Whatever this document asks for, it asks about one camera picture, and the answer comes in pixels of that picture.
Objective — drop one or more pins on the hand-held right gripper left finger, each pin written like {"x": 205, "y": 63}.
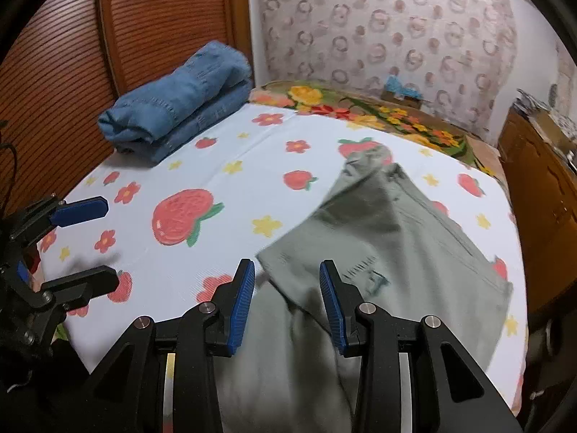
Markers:
{"x": 241, "y": 306}

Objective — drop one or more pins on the wooden cabinet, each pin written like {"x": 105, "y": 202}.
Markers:
{"x": 536, "y": 189}

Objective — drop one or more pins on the folded blue jeans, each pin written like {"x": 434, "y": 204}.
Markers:
{"x": 180, "y": 108}

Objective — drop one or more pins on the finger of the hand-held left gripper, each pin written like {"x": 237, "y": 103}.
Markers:
{"x": 85, "y": 282}
{"x": 79, "y": 212}

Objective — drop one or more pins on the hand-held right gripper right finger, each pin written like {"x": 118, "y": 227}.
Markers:
{"x": 331, "y": 306}

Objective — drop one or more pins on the wooden slatted wardrobe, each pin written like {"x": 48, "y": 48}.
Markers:
{"x": 67, "y": 54}

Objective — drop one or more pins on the floral blanket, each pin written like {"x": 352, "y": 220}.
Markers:
{"x": 360, "y": 108}

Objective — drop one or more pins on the open cardboard box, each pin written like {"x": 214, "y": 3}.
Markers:
{"x": 552, "y": 131}

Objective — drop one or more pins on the white strawberry print sheet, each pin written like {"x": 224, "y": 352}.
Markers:
{"x": 248, "y": 180}

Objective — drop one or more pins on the grey-green pants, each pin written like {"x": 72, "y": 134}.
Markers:
{"x": 383, "y": 234}

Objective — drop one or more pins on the grey printed paper pile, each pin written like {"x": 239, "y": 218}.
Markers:
{"x": 529, "y": 99}

